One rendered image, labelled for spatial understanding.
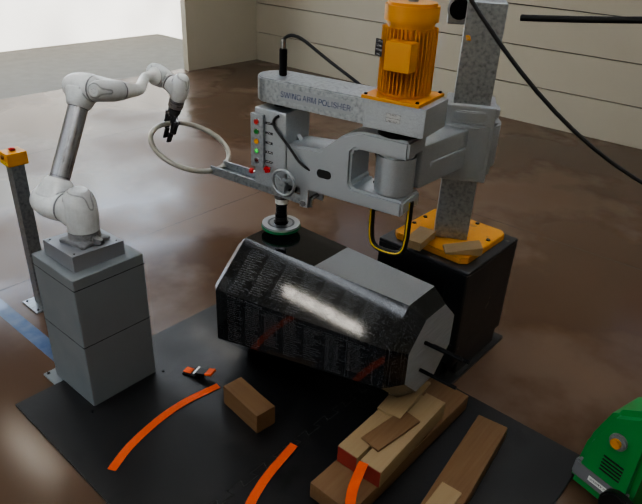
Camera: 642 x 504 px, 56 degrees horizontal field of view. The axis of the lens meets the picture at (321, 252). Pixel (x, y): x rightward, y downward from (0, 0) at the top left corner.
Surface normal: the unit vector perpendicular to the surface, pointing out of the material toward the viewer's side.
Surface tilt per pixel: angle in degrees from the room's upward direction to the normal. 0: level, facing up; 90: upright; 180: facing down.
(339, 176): 90
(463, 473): 0
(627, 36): 90
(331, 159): 90
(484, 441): 0
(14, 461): 0
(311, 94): 90
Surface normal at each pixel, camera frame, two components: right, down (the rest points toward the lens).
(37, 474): 0.04, -0.87
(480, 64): -0.20, 0.46
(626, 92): -0.65, 0.34
